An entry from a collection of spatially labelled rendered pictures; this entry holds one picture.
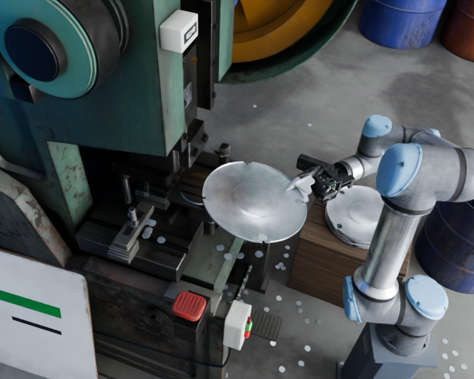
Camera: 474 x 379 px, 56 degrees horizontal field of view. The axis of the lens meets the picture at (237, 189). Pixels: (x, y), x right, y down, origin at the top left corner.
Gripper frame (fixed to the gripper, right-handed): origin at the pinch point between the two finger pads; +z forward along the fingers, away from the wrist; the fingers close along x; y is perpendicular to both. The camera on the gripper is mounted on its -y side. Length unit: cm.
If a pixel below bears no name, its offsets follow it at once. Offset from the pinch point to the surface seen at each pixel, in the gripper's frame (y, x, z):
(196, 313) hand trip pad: 20.5, 2.9, 40.5
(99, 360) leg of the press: -16, 77, 57
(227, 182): -8.2, -2.0, 15.0
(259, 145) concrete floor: -90, 73, -65
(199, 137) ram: -12.6, -17.0, 22.0
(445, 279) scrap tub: 27, 67, -81
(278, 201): 3.3, -0.4, 5.6
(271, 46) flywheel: -25.3, -29.8, -7.4
